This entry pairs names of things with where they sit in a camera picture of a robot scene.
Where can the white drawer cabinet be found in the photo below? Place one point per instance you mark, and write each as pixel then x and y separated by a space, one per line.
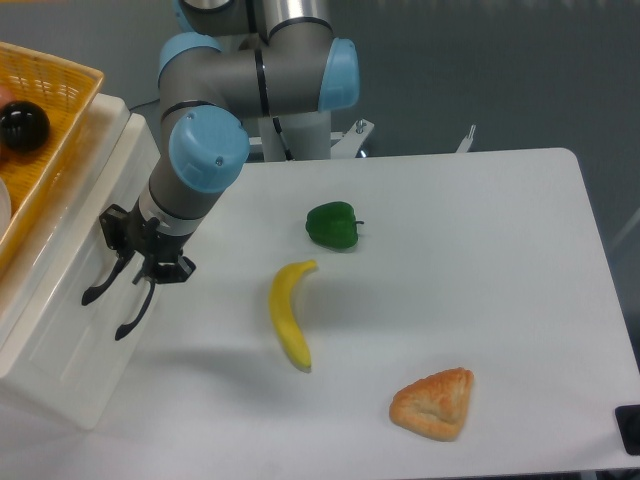
pixel 23 269

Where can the yellow banana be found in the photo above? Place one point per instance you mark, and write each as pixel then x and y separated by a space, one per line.
pixel 282 316

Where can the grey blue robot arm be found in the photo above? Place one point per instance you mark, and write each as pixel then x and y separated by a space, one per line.
pixel 235 60

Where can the black round ball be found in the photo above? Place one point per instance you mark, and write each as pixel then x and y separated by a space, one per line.
pixel 25 126

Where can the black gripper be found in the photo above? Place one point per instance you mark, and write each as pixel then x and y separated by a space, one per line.
pixel 127 233

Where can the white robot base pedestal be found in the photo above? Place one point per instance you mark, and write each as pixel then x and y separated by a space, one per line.
pixel 308 136

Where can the white plate in basket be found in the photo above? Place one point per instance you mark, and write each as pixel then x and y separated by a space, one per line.
pixel 5 208

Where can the black device at edge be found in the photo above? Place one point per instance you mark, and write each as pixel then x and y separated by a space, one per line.
pixel 628 420

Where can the triangular pastry bread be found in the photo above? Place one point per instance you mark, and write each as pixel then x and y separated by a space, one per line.
pixel 436 406

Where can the orange wicker basket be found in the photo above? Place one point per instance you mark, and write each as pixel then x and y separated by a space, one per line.
pixel 65 90

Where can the green bell pepper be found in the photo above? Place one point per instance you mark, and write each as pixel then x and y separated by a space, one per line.
pixel 333 225

